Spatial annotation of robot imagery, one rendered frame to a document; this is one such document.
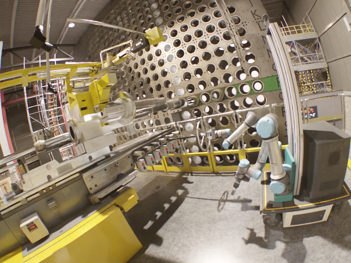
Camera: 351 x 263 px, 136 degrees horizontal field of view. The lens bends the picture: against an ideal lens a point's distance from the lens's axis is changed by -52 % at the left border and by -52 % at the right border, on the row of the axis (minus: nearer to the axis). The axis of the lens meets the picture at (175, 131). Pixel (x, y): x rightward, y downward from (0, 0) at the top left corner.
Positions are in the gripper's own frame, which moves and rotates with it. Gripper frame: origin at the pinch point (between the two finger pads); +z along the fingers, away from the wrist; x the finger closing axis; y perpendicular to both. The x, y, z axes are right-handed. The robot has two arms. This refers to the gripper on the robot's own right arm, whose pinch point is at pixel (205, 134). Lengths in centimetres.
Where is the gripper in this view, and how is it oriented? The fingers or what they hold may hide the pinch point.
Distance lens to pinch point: 182.7
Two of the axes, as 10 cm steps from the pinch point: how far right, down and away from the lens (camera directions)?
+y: -5.8, -1.9, -7.9
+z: -8.1, 1.3, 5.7
